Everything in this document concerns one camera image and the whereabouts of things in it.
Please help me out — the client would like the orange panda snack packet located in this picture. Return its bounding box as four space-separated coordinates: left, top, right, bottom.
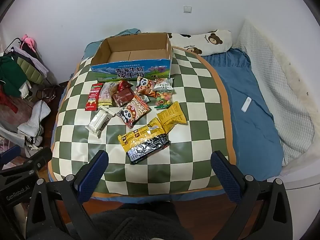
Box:
136 77 157 98

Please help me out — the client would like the dark red snack packet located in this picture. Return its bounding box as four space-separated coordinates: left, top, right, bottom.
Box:
111 80 137 108

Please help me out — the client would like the white garment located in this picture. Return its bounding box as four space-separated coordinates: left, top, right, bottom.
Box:
17 100 52 140

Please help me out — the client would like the blue printed cardboard box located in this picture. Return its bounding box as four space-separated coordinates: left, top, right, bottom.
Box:
90 32 173 82

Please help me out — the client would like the red garment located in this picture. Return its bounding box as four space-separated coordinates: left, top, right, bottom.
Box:
0 90 18 113

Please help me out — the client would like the yellow chip bag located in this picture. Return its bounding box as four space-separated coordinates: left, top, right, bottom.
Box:
156 101 187 133

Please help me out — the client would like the dark green garment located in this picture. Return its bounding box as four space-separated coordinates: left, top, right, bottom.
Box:
0 55 28 98

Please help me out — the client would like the striped sock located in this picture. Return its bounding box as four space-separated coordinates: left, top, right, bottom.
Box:
25 135 43 151

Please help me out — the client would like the pink garment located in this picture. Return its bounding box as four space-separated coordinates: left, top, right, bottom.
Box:
21 34 37 50

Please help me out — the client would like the white snack bar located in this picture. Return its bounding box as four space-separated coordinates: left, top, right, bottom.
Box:
85 106 116 137

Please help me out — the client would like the yellow black snack packet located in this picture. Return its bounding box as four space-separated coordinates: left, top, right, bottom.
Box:
117 117 171 165

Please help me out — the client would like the small white remote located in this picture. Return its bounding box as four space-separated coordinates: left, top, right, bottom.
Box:
241 97 252 112

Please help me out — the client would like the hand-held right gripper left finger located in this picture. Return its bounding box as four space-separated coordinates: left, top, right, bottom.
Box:
25 150 109 240

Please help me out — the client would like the teal cloth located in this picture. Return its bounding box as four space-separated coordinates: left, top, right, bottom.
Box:
84 28 142 58

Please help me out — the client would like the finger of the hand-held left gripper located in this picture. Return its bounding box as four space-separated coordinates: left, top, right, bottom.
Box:
0 145 22 167
0 146 53 178

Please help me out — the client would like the blue bedsheet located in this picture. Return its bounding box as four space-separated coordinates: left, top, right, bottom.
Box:
200 47 284 182

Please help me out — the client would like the clear bag of colourful gumballs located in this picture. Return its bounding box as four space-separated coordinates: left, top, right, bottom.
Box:
154 90 174 109

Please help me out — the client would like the pink panda snack packet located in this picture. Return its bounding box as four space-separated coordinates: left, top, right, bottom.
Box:
116 95 152 128

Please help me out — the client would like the green white checkered blanket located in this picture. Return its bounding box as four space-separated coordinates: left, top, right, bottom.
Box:
49 46 237 198

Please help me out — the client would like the person's dark fleece clothing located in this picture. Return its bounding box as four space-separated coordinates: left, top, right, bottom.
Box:
82 201 193 240

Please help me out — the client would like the white bear print pillow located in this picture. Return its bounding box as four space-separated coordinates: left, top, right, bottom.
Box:
167 29 232 56

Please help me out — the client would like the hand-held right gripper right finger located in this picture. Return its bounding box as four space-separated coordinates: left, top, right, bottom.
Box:
211 151 294 240

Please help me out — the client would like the red sachet packet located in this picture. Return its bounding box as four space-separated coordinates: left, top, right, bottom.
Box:
84 83 104 111

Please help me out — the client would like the white green snack packet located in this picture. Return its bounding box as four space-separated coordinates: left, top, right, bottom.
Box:
152 77 174 92

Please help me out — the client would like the olive puffer jacket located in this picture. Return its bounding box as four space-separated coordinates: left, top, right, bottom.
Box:
18 52 48 85

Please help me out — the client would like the pale beige snack packet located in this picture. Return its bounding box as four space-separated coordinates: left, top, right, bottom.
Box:
98 82 118 107

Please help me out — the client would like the white textured blanket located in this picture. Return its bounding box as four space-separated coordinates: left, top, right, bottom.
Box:
234 19 315 167

